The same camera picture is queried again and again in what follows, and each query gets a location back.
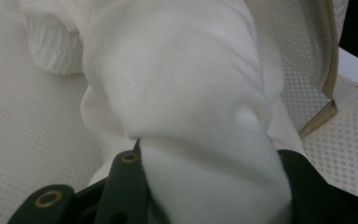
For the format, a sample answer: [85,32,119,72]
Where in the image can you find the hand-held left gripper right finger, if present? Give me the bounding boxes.
[276,149,358,224]

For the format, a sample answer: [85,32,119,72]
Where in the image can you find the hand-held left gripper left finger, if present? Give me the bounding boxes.
[93,139,153,224]

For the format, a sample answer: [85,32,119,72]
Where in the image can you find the white garment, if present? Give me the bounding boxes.
[0,0,306,224]

